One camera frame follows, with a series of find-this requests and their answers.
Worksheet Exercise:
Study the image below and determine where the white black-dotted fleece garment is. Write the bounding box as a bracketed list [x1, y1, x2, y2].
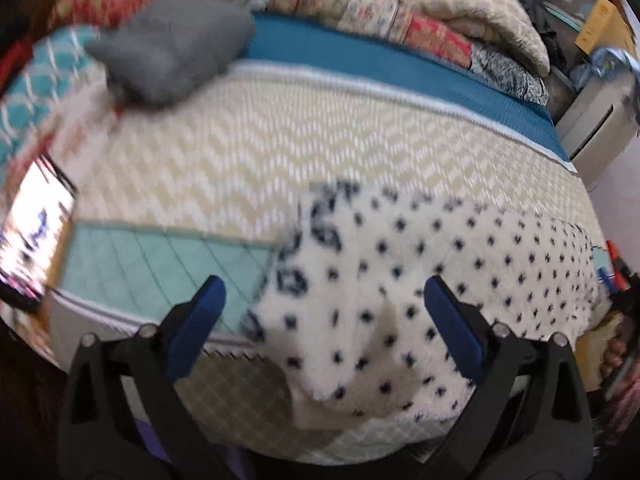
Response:
[241, 179, 609, 418]

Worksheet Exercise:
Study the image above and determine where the smartphone with lit screen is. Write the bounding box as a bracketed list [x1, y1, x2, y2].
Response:
[1, 154, 78, 313]

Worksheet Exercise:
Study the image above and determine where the patterned bedspread teal grey beige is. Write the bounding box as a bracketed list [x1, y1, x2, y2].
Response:
[43, 16, 603, 466]

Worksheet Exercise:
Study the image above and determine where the white air conditioner unit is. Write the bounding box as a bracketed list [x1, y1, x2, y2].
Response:
[555, 72, 639, 188]

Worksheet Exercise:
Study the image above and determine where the blue plastic bag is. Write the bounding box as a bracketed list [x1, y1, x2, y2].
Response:
[570, 47, 639, 90]

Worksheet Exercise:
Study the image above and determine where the teal white wave pillow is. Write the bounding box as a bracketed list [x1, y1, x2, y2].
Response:
[1, 25, 102, 165]

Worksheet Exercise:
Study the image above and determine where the grey folded puffer jacket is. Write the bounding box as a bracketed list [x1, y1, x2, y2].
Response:
[85, 0, 256, 108]

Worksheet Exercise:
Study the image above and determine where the cardboard box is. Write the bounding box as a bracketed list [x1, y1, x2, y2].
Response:
[574, 0, 637, 58]

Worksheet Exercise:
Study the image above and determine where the beige checked folded quilt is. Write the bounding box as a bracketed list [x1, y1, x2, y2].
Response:
[402, 0, 550, 77]

